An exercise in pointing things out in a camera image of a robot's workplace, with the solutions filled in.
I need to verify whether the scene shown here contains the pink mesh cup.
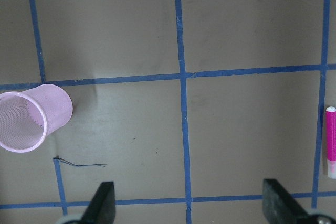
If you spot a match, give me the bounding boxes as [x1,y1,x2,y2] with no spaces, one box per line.
[1,84,73,153]

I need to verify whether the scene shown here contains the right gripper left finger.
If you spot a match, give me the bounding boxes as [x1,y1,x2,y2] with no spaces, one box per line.
[79,182,116,224]

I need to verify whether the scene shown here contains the pink highlighter pen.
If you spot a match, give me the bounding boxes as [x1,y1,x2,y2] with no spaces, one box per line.
[325,106,335,179]

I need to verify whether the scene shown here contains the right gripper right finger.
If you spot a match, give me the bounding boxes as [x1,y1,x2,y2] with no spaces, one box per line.
[263,178,336,224]

